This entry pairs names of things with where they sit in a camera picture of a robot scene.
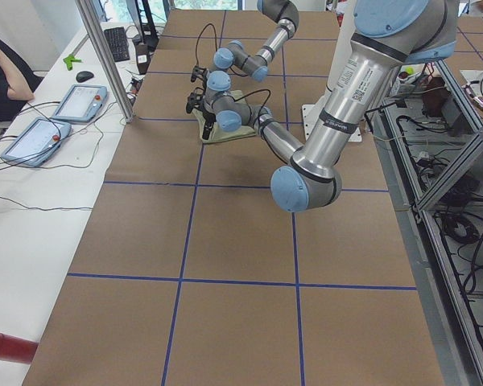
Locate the near blue teach pendant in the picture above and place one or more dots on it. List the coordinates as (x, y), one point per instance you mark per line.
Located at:
(37, 143)

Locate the blue teach pendant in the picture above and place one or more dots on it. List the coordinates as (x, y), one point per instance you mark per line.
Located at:
(81, 103)
(37, 143)

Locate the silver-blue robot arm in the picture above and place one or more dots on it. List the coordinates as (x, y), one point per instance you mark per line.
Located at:
(387, 34)
(285, 16)

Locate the aluminium frame post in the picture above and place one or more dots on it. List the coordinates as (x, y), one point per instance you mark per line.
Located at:
(95, 33)

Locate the olive green long-sleeve shirt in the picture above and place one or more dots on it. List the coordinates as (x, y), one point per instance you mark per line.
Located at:
(219, 135)

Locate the green plastic tool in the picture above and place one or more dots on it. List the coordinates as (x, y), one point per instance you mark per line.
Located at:
(70, 60)

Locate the far blue teach pendant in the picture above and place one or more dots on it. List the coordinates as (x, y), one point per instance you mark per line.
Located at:
(81, 103)

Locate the black box with label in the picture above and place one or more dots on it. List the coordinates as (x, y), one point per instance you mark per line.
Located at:
(142, 57)

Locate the black computer mouse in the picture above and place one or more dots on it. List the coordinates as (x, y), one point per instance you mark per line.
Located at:
(83, 76)

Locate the black keyboard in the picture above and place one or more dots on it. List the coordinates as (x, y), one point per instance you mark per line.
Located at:
(118, 44)

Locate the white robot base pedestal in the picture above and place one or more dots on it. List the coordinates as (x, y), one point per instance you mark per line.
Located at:
(341, 55)

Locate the red cylinder bottle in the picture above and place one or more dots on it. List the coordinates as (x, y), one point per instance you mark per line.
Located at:
(17, 350)

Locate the seated person in black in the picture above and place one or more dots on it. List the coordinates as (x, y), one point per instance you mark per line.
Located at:
(17, 83)

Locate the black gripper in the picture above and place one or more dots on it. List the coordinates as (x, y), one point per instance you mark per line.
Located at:
(209, 117)

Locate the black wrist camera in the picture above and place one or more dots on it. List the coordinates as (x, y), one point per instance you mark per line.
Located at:
(195, 101)
(199, 73)

